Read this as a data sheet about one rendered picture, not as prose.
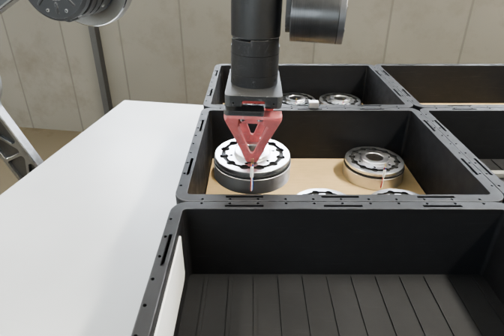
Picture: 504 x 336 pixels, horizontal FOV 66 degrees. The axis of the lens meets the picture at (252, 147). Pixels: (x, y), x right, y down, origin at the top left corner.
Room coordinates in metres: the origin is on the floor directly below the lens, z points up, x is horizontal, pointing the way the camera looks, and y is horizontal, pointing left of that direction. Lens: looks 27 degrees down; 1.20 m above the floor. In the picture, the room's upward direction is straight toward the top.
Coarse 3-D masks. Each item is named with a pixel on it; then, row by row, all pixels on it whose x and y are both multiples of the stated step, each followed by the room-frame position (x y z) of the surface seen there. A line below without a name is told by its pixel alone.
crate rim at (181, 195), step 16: (208, 112) 0.66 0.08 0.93; (288, 112) 0.66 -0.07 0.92; (304, 112) 0.66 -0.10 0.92; (320, 112) 0.66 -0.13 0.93; (336, 112) 0.66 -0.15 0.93; (352, 112) 0.66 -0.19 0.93; (368, 112) 0.66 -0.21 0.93; (384, 112) 0.66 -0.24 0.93; (400, 112) 0.66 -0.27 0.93; (416, 112) 0.65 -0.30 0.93; (432, 128) 0.59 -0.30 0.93; (192, 144) 0.53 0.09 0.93; (448, 144) 0.53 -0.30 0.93; (192, 160) 0.50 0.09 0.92; (464, 160) 0.48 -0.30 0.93; (192, 176) 0.44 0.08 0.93; (480, 176) 0.43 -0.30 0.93; (176, 192) 0.40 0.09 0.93; (496, 192) 0.40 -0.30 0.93
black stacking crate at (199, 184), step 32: (224, 128) 0.66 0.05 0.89; (288, 128) 0.66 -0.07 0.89; (320, 128) 0.66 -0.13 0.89; (352, 128) 0.66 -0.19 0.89; (384, 128) 0.66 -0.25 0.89; (416, 128) 0.63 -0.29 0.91; (416, 160) 0.60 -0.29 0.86; (448, 160) 0.50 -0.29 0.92; (192, 192) 0.43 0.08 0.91; (448, 192) 0.48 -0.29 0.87; (480, 192) 0.41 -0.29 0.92
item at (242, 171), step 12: (228, 144) 0.49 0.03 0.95; (276, 144) 0.49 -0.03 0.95; (216, 156) 0.45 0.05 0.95; (228, 156) 0.45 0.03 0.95; (276, 156) 0.45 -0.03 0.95; (288, 156) 0.45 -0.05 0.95; (228, 168) 0.42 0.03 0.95; (240, 168) 0.42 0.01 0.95; (264, 168) 0.42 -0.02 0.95; (276, 168) 0.42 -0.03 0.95
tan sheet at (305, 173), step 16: (304, 160) 0.65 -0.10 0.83; (320, 160) 0.65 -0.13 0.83; (336, 160) 0.65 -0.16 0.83; (304, 176) 0.60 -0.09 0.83; (320, 176) 0.60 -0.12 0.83; (336, 176) 0.60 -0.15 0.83; (208, 192) 0.55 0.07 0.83; (224, 192) 0.55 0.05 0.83; (272, 192) 0.55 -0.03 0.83; (288, 192) 0.55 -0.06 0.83; (352, 192) 0.55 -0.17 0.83; (368, 192) 0.55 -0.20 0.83; (416, 192) 0.55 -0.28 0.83
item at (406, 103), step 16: (224, 64) 0.97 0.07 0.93; (288, 64) 0.97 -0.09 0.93; (304, 64) 0.97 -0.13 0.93; (320, 64) 0.97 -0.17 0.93; (336, 64) 0.97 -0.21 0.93; (352, 64) 0.97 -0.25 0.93; (368, 64) 0.97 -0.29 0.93; (384, 80) 0.84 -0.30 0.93; (208, 96) 0.74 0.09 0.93; (400, 96) 0.74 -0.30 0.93
